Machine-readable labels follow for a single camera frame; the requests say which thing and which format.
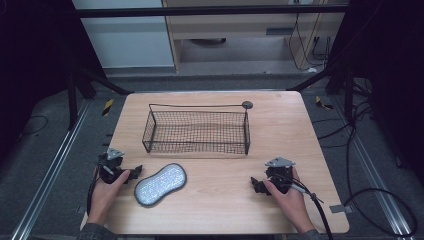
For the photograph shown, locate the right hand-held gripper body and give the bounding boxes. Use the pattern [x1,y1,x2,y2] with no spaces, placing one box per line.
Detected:
[264,156,298,195]

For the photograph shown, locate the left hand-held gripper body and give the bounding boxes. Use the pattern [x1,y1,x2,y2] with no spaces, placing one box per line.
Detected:
[97,147,135,185]

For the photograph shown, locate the person's left hand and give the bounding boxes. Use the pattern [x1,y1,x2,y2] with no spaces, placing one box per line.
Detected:
[86,168,132,227]

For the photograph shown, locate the person's right hand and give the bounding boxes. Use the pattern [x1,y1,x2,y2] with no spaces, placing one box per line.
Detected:
[262,165,316,235]

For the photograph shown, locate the grey oval scrubbing sponge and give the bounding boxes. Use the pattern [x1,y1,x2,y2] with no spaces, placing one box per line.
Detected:
[133,162,188,208]

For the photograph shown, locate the yellow black striped tape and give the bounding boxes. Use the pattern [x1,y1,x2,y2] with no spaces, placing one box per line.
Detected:
[101,98,115,117]
[315,95,334,111]

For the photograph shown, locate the grey tape piece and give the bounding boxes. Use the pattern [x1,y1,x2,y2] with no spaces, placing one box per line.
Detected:
[329,204,354,215]

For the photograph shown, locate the black metal stand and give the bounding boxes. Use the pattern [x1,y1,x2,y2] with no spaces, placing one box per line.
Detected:
[287,61,371,126]
[66,63,134,131]

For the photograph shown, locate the white cabinet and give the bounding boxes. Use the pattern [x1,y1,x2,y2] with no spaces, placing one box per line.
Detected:
[71,0,176,70]

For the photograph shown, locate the light wooden desk cabinet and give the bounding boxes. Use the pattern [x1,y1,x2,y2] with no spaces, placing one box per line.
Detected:
[161,0,350,75]

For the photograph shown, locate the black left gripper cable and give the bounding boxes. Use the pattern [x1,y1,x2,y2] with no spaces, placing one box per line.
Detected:
[86,165,102,216]

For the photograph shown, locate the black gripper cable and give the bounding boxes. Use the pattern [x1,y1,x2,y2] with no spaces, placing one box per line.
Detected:
[279,173,335,240]
[86,165,102,216]

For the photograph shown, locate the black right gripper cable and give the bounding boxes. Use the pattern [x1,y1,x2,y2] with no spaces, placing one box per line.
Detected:
[279,173,335,240]

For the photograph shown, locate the aluminium floor rail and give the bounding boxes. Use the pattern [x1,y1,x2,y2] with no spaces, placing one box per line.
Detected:
[329,94,418,240]
[9,99,92,240]

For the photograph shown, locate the black wire mesh basket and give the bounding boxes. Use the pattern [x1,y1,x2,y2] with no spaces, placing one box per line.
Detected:
[141,100,255,157]

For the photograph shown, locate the thin black floor cable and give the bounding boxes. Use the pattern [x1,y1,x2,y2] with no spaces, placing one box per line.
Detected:
[19,114,50,137]

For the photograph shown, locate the black floor cable loop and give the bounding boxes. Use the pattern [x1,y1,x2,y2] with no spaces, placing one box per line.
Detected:
[313,78,419,238]

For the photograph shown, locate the black hanging cables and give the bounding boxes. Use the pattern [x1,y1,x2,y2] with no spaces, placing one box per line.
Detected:
[287,0,333,73]

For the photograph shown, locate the black frame crossbar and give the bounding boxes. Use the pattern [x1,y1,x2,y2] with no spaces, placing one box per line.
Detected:
[74,4,350,19]

